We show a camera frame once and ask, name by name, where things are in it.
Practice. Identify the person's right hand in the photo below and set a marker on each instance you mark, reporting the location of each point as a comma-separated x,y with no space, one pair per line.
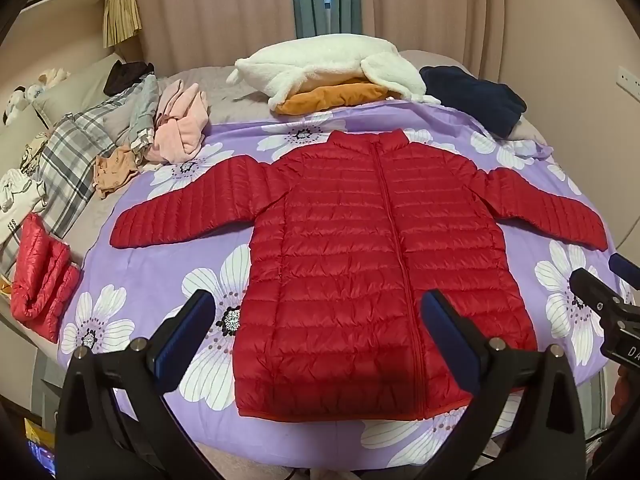
629,390

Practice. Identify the grey bed sheet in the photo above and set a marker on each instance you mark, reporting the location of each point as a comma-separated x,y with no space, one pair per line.
220,85

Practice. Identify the tan plush toy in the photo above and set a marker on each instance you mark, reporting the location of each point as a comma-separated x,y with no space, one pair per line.
52,76

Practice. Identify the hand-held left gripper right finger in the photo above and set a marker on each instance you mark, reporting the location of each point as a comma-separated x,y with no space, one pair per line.
450,345

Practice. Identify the black and white plush toy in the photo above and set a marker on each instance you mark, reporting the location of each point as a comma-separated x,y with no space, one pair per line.
20,102

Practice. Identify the cartoon print pillow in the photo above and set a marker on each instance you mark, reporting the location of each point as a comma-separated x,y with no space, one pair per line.
35,152

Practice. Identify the dark brown garment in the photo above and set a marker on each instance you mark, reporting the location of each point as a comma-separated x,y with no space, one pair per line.
125,77

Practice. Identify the yellow box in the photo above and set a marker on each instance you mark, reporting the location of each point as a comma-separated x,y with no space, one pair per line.
39,432

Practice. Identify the folded light red puffer jacket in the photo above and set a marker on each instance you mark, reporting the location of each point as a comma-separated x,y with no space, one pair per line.
42,280

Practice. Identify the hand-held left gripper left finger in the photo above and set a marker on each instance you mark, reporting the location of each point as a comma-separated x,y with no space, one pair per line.
185,342

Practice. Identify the blue lit device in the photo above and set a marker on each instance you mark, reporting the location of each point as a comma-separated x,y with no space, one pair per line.
42,460

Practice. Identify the white power strip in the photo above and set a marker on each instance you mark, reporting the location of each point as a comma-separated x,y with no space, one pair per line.
629,81

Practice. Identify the white printed garment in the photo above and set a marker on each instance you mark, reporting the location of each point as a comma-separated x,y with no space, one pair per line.
17,200

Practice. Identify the pink curtain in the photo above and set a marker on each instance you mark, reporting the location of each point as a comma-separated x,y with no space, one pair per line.
210,15
440,10

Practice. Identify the purple floral blanket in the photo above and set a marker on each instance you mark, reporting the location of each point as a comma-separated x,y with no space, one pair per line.
165,260

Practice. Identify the grey plaid pillow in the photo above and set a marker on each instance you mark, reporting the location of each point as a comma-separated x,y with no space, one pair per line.
70,160

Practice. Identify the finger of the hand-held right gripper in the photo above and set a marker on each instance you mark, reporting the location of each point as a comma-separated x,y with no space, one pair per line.
592,290
625,267

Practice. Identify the pink garment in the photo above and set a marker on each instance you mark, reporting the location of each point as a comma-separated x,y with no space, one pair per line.
180,130

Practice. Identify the navy fleece garment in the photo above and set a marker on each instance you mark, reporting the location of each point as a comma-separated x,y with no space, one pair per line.
475,95

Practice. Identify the white fleece garment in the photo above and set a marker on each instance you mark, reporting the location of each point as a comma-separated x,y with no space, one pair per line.
310,65

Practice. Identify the beige pillow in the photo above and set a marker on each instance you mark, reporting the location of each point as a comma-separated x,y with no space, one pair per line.
85,85

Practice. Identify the grey striped garment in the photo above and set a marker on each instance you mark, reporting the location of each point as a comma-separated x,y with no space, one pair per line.
145,110

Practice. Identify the tan printed garment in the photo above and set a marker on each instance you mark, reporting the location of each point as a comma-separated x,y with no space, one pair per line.
115,170

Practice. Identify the orange garment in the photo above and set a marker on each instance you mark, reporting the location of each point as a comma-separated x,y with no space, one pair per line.
330,96

